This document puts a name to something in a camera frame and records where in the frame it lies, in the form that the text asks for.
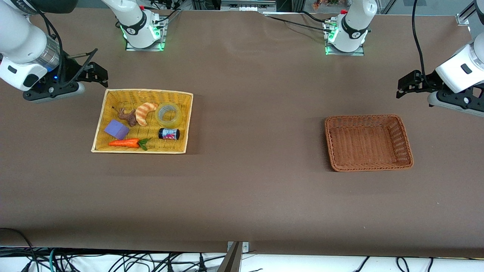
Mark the aluminium frame bar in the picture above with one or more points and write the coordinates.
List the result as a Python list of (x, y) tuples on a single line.
[(245, 5)]

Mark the silver edge bracket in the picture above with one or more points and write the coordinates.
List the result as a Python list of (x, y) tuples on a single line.
[(245, 247)]

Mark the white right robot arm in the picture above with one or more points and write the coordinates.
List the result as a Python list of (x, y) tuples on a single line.
[(22, 41)]

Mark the small dark printed jar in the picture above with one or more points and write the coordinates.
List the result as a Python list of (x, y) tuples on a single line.
[(169, 134)]

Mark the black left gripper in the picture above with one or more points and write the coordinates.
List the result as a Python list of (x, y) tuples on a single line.
[(426, 81)]

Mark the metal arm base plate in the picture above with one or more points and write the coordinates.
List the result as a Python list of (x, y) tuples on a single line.
[(346, 53), (162, 41)]

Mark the dark metal post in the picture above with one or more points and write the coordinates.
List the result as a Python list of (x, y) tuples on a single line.
[(231, 262)]

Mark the orange toy carrot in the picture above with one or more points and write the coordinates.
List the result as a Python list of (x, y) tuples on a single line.
[(123, 143)]

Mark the brown toy lion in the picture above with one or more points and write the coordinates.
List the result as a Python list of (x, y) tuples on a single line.
[(130, 118)]

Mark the brown woven basket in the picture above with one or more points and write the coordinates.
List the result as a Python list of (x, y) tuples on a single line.
[(366, 143)]

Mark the brown table cover sheet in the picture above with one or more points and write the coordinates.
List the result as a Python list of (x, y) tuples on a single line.
[(245, 189)]

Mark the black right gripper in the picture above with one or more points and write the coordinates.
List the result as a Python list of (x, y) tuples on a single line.
[(72, 71)]

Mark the clear yellowish tape roll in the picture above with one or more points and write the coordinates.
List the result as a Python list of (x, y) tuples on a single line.
[(177, 121)]

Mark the striped toy croissant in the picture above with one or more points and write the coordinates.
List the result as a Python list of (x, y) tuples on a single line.
[(143, 113)]

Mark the aluminium corner extrusion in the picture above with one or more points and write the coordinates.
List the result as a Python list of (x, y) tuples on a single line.
[(463, 18)]

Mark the yellow woven basket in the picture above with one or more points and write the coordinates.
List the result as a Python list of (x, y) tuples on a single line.
[(151, 130)]

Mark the purple foam block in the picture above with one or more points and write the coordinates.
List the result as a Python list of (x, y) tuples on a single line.
[(116, 129)]

